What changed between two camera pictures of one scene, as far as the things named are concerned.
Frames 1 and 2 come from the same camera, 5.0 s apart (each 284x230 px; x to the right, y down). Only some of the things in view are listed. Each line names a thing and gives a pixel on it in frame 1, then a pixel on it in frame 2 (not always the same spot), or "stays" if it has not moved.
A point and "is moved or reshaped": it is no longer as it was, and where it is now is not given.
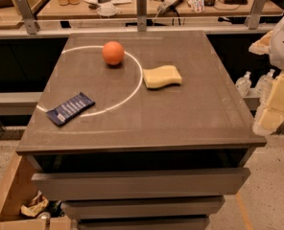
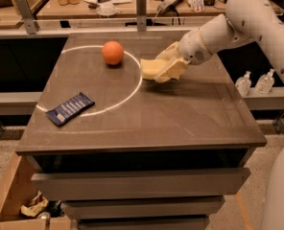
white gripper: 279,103 to 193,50
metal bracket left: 32,25 stays
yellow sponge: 162,76 is moved or reshaped
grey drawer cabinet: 139,129 stays
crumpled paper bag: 35,206 stays
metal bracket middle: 141,11 stays
